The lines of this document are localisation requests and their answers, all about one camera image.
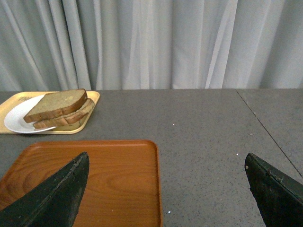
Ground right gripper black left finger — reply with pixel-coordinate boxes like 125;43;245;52
0;152;89;227

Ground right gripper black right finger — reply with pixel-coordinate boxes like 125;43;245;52
244;153;303;227

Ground white round plate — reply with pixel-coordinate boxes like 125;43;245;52
4;95;55;134

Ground bread slice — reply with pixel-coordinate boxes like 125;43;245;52
23;88;88;123
33;98;95;129

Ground brown wood-grain tray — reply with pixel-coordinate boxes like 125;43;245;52
0;140;163;227

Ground yellow bear tray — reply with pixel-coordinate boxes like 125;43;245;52
0;91;100;134

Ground grey curtain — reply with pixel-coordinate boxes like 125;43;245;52
0;0;303;91

